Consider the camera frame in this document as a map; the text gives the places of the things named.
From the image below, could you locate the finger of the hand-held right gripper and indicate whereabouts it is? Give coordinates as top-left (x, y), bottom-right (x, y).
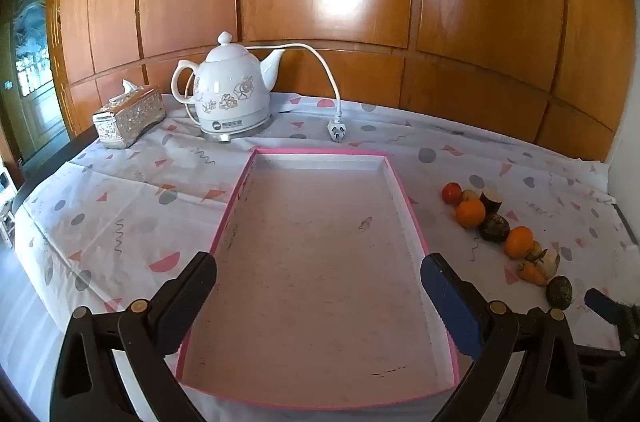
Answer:
top-left (575, 344), bottom-right (640, 390)
top-left (584, 287), bottom-right (640, 355)

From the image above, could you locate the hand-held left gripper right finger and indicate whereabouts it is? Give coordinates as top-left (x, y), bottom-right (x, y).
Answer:
top-left (420, 253), bottom-right (589, 422)

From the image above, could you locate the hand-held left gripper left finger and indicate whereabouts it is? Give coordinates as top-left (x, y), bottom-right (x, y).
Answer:
top-left (50, 251), bottom-right (219, 422)

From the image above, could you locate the dark brown round fruit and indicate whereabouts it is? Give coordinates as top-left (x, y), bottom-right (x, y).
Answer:
top-left (480, 213), bottom-right (511, 244)
top-left (545, 275), bottom-right (573, 308)

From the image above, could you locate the pale cut root piece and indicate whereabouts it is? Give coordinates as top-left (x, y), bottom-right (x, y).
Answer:
top-left (537, 249), bottom-right (561, 279)

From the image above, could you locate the small carrot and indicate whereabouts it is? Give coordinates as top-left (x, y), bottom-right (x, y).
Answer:
top-left (516, 261), bottom-right (548, 286)

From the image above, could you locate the orange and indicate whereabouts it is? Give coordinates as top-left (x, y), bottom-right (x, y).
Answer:
top-left (504, 226), bottom-right (535, 259)
top-left (455, 198), bottom-right (487, 229)

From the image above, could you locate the pink shallow cardboard tray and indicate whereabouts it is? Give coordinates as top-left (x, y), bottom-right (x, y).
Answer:
top-left (175, 147), bottom-right (461, 413)

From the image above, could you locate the white patterned tablecloth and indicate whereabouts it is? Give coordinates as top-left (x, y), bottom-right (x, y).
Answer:
top-left (12, 91), bottom-right (640, 422)

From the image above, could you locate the cut sugarcane piece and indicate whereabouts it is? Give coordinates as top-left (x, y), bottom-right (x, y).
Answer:
top-left (479, 188), bottom-right (502, 215)

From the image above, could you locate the grey kettle base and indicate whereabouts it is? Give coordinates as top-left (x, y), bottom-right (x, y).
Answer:
top-left (200, 115), bottom-right (274, 143)

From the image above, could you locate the silver embossed tissue box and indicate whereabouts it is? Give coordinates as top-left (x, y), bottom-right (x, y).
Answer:
top-left (92, 86), bottom-right (167, 149)

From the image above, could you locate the white floral ceramic kettle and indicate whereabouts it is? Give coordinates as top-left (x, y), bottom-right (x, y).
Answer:
top-left (171, 31), bottom-right (286, 134)

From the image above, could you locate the white tissue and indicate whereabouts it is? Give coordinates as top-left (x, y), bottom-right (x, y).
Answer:
top-left (109, 80), bottom-right (138, 106)

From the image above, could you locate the white power cord with plug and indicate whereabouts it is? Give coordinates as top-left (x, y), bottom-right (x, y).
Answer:
top-left (184, 42), bottom-right (349, 144)

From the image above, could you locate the glass door with wooden frame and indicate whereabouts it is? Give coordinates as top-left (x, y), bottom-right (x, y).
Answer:
top-left (0, 0), bottom-right (68, 163)

